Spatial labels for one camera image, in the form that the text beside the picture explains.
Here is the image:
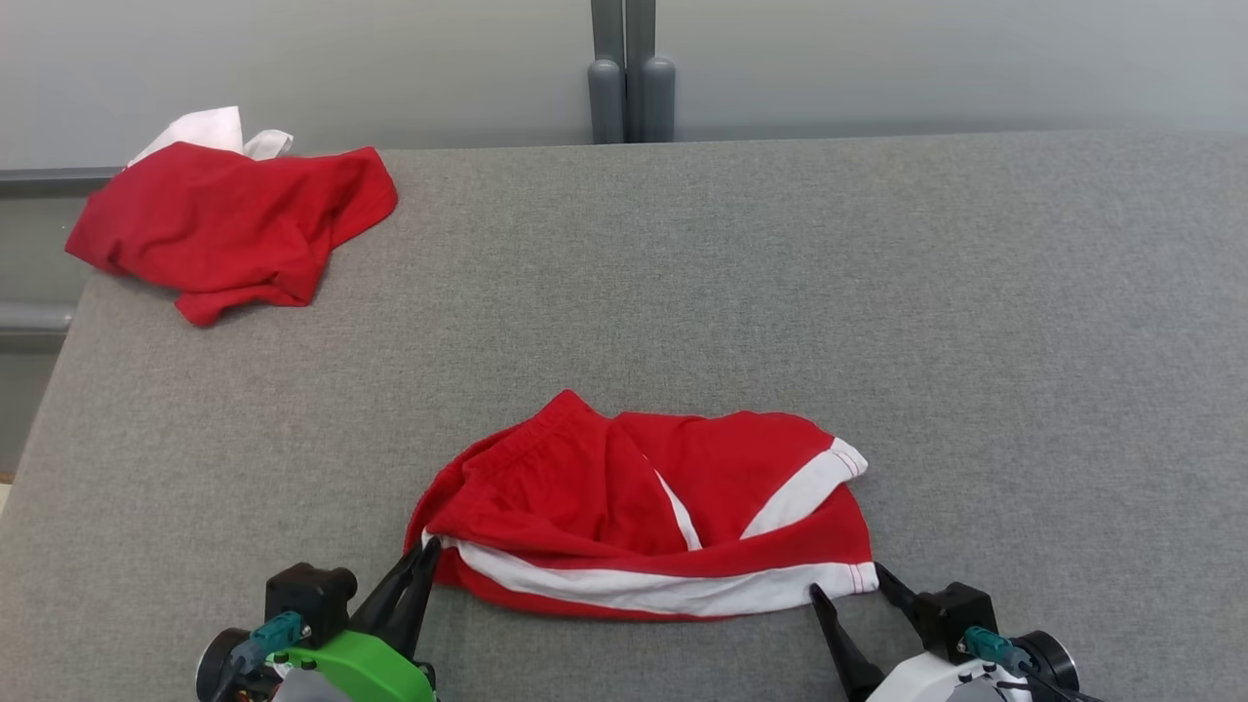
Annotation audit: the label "left cable with teal plug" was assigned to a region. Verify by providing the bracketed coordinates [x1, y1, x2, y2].
[210, 611, 315, 702]

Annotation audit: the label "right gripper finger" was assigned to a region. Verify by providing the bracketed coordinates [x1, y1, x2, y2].
[874, 562, 919, 627]
[808, 582, 884, 702]

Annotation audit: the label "red shirt with white sleeves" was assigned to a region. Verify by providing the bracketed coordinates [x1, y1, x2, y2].
[64, 105, 400, 328]

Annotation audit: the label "dark grey horizontal rail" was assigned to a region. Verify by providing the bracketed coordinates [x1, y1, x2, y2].
[0, 167, 125, 198]

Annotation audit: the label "right cable with teal plug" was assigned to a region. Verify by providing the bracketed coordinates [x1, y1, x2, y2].
[960, 626, 1108, 702]

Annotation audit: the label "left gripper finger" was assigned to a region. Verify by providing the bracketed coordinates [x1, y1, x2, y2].
[349, 538, 432, 635]
[388, 546, 444, 656]

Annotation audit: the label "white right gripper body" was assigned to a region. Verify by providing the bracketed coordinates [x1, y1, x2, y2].
[866, 631, 1081, 702]

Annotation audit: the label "grey upright post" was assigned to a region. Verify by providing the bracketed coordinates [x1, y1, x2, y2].
[588, 0, 627, 146]
[624, 0, 677, 144]

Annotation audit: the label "red shorts with white stripes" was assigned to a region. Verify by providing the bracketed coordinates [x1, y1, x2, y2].
[405, 390, 880, 622]

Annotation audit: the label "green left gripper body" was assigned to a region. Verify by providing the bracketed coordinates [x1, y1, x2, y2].
[195, 629, 438, 702]

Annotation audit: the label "cable with teal plug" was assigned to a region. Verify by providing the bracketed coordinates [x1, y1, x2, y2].
[210, 611, 315, 702]
[960, 626, 1108, 702]

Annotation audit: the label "light grey horizontal tube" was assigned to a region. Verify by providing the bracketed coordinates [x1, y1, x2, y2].
[0, 301, 78, 337]

